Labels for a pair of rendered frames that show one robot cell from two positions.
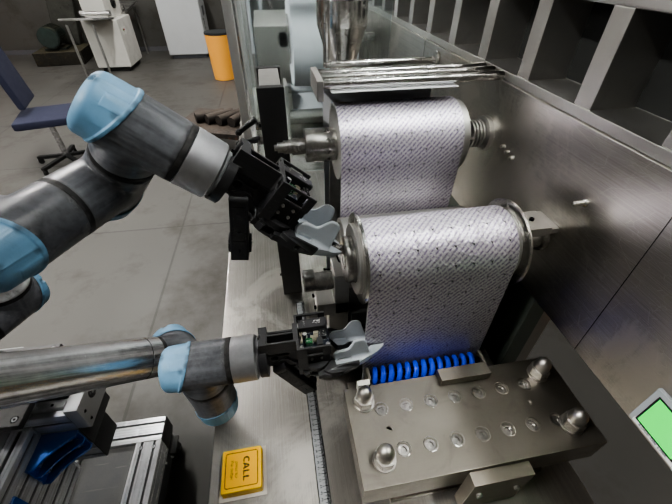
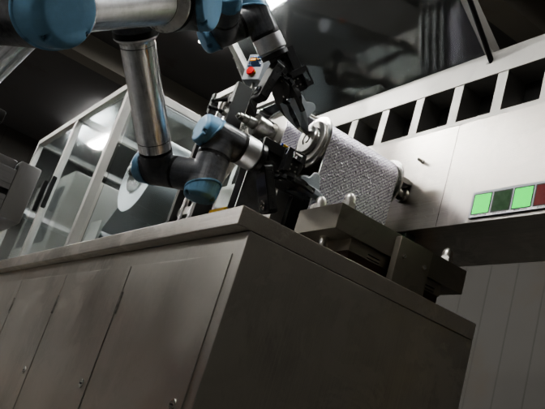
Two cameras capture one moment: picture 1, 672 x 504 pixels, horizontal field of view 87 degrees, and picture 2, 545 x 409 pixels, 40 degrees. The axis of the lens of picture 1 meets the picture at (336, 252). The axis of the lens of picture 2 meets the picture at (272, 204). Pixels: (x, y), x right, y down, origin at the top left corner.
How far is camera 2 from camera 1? 1.79 m
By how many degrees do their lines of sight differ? 62
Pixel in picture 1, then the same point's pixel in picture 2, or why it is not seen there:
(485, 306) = (381, 205)
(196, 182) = (276, 40)
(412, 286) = (348, 156)
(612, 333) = (450, 197)
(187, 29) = not seen: outside the picture
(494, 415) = not seen: hidden behind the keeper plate
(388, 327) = (329, 184)
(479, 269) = (379, 167)
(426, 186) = not seen: hidden behind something
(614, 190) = (434, 147)
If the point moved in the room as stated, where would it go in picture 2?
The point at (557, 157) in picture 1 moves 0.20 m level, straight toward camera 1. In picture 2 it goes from (404, 157) to (405, 124)
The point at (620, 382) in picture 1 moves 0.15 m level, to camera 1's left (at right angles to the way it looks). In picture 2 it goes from (460, 213) to (410, 189)
